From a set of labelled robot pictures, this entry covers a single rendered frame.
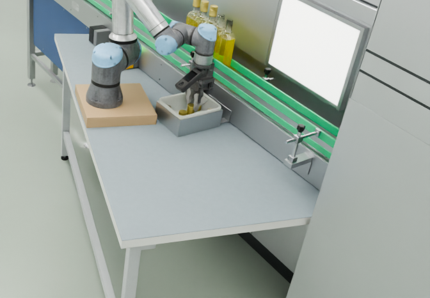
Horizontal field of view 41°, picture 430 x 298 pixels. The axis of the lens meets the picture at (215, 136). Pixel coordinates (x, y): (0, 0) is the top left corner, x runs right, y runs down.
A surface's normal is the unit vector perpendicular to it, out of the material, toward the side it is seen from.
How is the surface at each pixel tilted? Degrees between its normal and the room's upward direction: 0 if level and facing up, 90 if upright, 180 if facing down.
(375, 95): 90
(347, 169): 90
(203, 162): 0
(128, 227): 0
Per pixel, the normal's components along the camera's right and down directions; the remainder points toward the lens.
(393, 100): -0.78, 0.22
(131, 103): 0.16, -0.85
